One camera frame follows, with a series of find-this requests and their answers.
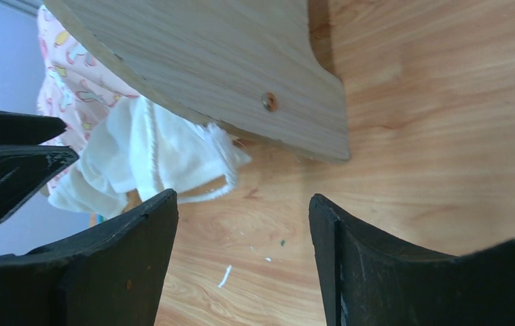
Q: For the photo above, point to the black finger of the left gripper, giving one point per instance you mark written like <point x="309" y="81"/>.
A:
<point x="24" y="169"/>
<point x="27" y="129"/>

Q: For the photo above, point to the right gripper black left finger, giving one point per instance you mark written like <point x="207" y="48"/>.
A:
<point x="110" y="274"/>

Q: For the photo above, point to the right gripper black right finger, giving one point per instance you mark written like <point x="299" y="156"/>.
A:
<point x="368" y="276"/>

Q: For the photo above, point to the pink unicorn drawstring bag blanket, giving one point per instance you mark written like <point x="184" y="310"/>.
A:
<point x="129" y="148"/>

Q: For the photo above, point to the wooden striped pet bed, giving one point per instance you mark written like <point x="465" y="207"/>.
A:
<point x="248" y="66"/>

